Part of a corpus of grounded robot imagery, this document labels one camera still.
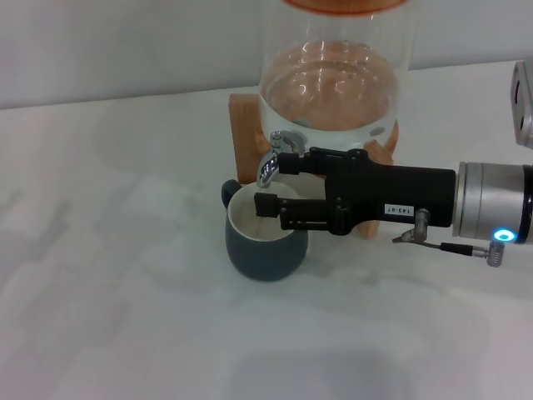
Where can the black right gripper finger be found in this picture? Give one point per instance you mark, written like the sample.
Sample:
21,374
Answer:
304,163
300,214

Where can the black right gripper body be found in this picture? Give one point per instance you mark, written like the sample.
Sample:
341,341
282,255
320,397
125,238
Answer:
395,191

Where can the chrome metal faucet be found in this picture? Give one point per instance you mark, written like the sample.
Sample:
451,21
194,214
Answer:
268,166

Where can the dark cup with white inside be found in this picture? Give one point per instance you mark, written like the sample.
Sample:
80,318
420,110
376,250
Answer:
262,258

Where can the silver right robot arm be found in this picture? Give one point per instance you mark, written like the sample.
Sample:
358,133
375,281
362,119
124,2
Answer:
491,202

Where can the wooden dispenser stand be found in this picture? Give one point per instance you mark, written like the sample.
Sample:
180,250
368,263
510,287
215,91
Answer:
245,137

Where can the clear glass water dispenser jar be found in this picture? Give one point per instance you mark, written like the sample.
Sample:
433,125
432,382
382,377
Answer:
333,83

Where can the round wooden jar lid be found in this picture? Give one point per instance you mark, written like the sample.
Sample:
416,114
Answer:
341,6

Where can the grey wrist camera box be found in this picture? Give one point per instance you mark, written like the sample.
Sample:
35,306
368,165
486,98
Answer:
524,104

